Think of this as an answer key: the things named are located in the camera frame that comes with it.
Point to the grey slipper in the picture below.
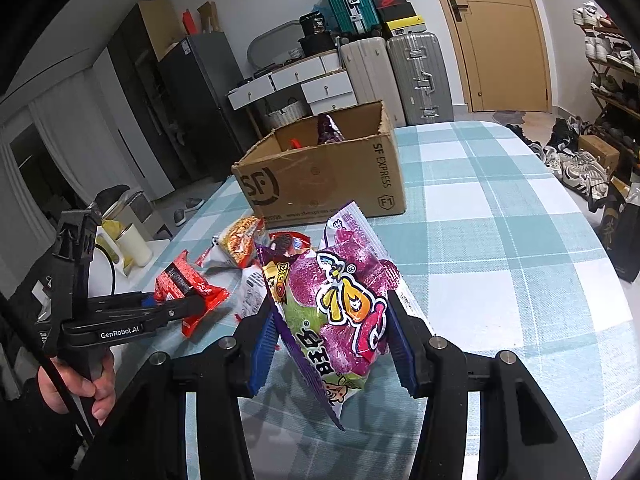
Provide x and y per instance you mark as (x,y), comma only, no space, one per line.
(181,216)
(195,204)

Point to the black storage box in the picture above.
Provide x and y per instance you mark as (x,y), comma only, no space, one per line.
(316,46)

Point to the yellow red snack packet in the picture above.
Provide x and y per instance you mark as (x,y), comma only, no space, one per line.
(242,242)

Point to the beige suitcase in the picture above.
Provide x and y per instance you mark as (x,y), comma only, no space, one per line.
(370,80)

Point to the person's left forearm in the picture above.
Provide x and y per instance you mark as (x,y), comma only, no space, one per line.
(30,435)

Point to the heap of loose shoes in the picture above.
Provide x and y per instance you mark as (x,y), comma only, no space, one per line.
(570,165)

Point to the woven laundry basket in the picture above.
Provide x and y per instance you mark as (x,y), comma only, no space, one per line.
(285,115)

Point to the teal checked tablecloth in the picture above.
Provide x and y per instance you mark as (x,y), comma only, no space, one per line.
(500,260)

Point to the small brown cardboard box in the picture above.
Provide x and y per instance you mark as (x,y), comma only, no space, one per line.
(597,152)

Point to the white drawer desk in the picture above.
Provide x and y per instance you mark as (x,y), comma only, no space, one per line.
(295,77)

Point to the flat brown cardboard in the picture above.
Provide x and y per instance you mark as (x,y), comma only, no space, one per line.
(207,17)

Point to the yellow plastic bag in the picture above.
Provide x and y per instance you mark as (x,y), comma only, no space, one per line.
(112,232)

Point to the rows of assorted sneakers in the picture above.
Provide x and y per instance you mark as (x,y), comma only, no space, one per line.
(605,50)

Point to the red paper bag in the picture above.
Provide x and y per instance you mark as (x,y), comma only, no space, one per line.
(188,22)

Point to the white snack packet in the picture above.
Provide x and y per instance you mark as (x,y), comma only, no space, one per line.
(252,290)

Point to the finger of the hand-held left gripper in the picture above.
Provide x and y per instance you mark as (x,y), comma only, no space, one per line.
(180,309)
(125,301)

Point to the white cup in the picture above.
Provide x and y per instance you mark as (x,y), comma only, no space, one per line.
(134,247)

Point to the plain black shoe box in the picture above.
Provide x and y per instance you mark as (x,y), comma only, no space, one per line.
(399,12)

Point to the red cookie packet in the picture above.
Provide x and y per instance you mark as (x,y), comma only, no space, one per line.
(287,242)

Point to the wooden door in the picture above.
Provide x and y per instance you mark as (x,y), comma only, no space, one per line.
(500,50)

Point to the black labelled tub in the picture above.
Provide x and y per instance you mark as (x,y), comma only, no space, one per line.
(311,24)

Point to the yellow black shoe box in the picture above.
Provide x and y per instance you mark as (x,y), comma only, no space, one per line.
(405,26)

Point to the grey oval mirror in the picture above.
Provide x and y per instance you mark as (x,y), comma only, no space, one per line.
(270,45)

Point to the silver suitcase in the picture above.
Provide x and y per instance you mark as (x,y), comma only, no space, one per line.
(420,77)

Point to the grey door mat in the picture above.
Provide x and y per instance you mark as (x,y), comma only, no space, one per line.
(509,116)

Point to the red black shoe box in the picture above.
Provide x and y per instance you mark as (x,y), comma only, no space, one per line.
(395,1)

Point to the purple snack packet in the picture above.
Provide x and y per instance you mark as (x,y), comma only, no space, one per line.
(340,290)
(327,130)

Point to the small white basket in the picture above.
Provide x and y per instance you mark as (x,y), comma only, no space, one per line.
(295,53)

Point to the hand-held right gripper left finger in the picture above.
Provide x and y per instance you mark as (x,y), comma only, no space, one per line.
(264,355)

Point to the black paper bag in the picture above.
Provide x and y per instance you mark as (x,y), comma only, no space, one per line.
(625,245)

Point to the person's left hand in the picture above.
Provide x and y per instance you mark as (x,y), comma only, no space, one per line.
(102,385)

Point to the wooden shoe rack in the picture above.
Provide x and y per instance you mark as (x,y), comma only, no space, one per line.
(615,105)

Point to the black refrigerator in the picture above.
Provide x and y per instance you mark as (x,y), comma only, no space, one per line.
(200,105)

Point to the dark tall wardrobe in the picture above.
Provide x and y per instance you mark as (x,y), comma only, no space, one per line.
(135,100)

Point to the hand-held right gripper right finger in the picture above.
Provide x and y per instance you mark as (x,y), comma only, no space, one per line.
(402,350)

